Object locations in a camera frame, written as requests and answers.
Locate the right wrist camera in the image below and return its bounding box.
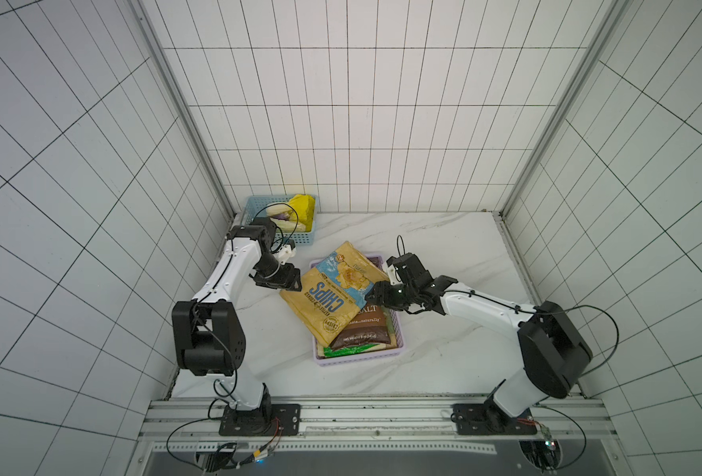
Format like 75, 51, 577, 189
386, 253, 433, 289

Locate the green Chuba cassava chips bag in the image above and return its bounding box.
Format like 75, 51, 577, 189
319, 343, 395, 359

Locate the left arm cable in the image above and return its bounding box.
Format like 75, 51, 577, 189
249, 201, 299, 254

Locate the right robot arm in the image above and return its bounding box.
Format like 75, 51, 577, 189
366, 276, 593, 422

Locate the brown Kettle sea salt bag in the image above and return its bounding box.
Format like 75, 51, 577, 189
329, 305, 392, 351

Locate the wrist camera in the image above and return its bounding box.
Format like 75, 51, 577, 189
274, 242, 297, 265
386, 253, 433, 289

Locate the aluminium rail frame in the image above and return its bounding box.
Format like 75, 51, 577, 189
128, 395, 632, 475

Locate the purple plastic basket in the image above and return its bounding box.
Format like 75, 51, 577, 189
311, 255, 405, 366

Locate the yellow lettuce toy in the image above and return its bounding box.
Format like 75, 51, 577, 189
288, 194, 316, 232

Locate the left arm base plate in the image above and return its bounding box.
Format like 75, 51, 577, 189
218, 396, 301, 438

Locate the blue salt chips bag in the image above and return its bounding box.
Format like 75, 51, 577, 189
280, 241, 389, 346

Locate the blue plastic basket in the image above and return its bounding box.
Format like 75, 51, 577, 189
240, 194, 315, 246

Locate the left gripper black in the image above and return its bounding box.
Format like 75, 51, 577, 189
252, 251, 301, 293

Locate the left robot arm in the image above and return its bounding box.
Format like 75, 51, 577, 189
172, 217, 303, 416

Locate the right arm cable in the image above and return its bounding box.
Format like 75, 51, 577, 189
564, 304, 621, 377

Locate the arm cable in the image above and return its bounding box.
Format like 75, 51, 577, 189
249, 201, 299, 254
564, 304, 621, 377

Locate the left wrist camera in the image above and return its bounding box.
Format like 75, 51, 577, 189
274, 242, 297, 265

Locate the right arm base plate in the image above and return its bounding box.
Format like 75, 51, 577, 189
450, 396, 537, 436

